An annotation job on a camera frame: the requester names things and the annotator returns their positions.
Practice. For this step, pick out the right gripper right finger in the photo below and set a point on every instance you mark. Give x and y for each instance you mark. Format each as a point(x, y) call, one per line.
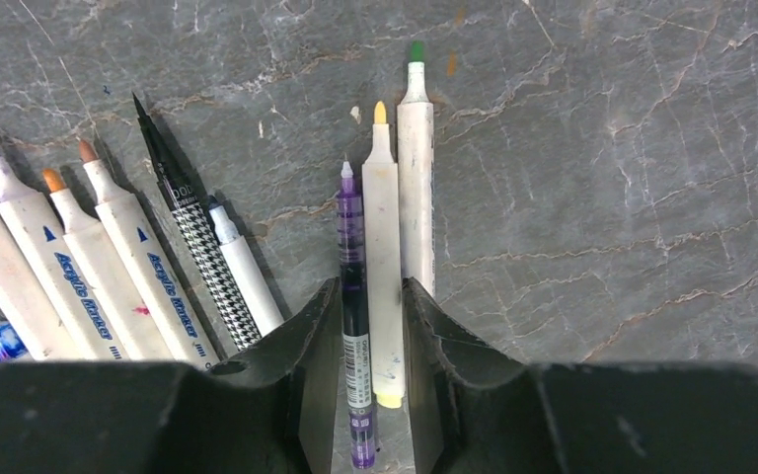
point(474, 409)

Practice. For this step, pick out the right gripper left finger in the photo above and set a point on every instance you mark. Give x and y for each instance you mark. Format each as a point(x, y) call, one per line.
point(270, 409)

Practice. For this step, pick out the purple transparent pen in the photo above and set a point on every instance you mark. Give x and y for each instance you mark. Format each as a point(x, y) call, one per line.
point(355, 322)

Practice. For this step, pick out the brown capped white pen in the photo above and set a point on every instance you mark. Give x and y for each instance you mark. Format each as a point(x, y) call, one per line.
point(147, 265)

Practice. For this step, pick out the violet capped white pen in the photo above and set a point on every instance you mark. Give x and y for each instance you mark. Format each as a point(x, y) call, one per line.
point(40, 236)

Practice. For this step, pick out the houndstooth patterned pen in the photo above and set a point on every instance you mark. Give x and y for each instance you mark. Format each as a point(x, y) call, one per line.
point(183, 201)

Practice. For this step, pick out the orange capped pen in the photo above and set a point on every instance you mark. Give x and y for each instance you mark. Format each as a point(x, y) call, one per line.
point(94, 252)

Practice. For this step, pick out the yellow capped white pen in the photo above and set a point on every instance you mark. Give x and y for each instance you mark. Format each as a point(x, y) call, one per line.
point(379, 176)

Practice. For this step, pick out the green capped white pen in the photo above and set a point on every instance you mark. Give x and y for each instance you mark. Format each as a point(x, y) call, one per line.
point(415, 146)

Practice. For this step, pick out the blue capped white pen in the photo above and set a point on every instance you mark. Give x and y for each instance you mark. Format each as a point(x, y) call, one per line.
point(244, 269)

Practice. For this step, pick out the red white pen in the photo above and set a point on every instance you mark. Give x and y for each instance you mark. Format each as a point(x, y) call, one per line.
point(26, 306)

